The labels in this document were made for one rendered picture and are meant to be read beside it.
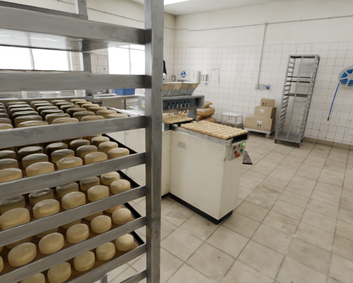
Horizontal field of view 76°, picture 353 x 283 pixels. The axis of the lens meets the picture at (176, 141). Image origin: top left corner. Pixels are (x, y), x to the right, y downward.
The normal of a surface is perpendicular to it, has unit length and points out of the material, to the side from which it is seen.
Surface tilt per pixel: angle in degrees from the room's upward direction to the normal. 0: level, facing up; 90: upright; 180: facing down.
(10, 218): 0
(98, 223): 0
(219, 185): 90
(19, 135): 90
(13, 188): 90
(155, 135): 90
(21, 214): 0
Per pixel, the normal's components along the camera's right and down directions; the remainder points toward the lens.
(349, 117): -0.62, 0.21
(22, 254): 0.04, -0.95
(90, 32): 0.62, 0.25
